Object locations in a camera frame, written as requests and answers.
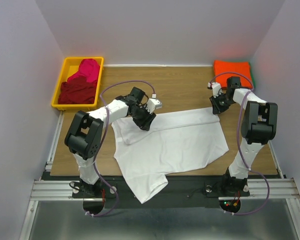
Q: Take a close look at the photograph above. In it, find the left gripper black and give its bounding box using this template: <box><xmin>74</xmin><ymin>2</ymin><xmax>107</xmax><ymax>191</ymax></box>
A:
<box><xmin>130</xmin><ymin>103</ymin><xmax>157</xmax><ymax>132</ymax></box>

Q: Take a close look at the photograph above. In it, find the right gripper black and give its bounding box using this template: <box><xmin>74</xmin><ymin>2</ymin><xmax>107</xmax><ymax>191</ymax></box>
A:
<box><xmin>209</xmin><ymin>91</ymin><xmax>236</xmax><ymax>115</ymax></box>

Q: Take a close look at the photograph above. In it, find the white t shirt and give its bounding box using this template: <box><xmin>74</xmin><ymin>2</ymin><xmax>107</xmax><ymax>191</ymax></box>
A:
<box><xmin>111</xmin><ymin>107</ymin><xmax>229</xmax><ymax>204</ymax></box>

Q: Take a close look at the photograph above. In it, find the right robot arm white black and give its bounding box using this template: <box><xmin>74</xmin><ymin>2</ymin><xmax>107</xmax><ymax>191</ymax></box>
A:
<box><xmin>207</xmin><ymin>76</ymin><xmax>278</xmax><ymax>195</ymax></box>

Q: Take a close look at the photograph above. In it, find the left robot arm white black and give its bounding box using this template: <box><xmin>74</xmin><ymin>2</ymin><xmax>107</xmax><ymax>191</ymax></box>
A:
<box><xmin>64</xmin><ymin>87</ymin><xmax>162</xmax><ymax>197</ymax></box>

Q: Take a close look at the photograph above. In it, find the folded orange t shirt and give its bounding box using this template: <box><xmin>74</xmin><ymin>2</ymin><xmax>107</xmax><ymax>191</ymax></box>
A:
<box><xmin>213</xmin><ymin>60</ymin><xmax>253</xmax><ymax>89</ymax></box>

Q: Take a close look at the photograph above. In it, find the folded green t shirt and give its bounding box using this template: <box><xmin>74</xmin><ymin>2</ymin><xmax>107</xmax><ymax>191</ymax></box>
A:
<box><xmin>248</xmin><ymin>62</ymin><xmax>256</xmax><ymax>89</ymax></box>

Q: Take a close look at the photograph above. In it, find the dark red t shirt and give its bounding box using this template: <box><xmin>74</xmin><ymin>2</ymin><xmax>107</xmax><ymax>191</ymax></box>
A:
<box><xmin>58</xmin><ymin>76</ymin><xmax>97</xmax><ymax>105</ymax></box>

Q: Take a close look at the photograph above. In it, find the pink t shirt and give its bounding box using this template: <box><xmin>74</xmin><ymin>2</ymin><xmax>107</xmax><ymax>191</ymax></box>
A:
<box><xmin>67</xmin><ymin>58</ymin><xmax>100</xmax><ymax>83</ymax></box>

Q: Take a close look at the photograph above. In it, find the yellow plastic bin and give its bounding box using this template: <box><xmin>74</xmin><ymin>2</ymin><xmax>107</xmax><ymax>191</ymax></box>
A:
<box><xmin>51</xmin><ymin>56</ymin><xmax>104</xmax><ymax>111</ymax></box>

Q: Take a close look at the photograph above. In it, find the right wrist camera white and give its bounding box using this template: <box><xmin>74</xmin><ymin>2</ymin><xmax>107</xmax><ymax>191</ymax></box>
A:
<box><xmin>207</xmin><ymin>82</ymin><xmax>223</xmax><ymax>98</ymax></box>

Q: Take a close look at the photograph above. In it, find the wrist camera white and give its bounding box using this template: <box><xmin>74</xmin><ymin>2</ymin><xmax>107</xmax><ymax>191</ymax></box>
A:
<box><xmin>207</xmin><ymin>82</ymin><xmax>223</xmax><ymax>98</ymax></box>
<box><xmin>145</xmin><ymin>98</ymin><xmax>163</xmax><ymax>114</ymax></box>

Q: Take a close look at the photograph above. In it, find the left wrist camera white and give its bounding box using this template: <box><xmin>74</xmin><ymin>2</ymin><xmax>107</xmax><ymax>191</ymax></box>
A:
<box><xmin>145</xmin><ymin>98</ymin><xmax>163</xmax><ymax>114</ymax></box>

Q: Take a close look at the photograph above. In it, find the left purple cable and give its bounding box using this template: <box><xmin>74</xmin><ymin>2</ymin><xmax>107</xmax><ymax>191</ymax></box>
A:
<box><xmin>84</xmin><ymin>79</ymin><xmax>158</xmax><ymax>218</ymax></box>

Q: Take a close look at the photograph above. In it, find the purple cable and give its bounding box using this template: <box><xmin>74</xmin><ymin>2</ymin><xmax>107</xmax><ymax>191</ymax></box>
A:
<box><xmin>207</xmin><ymin>71</ymin><xmax>270</xmax><ymax>216</ymax></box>
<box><xmin>84</xmin><ymin>79</ymin><xmax>158</xmax><ymax>218</ymax></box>

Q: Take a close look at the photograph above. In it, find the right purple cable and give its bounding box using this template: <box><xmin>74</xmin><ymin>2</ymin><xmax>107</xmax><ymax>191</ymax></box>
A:
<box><xmin>207</xmin><ymin>71</ymin><xmax>270</xmax><ymax>216</ymax></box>

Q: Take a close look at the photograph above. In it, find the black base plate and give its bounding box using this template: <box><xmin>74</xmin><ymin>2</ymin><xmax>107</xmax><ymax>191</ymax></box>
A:
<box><xmin>69</xmin><ymin>175</ymin><xmax>250</xmax><ymax>209</ymax></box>

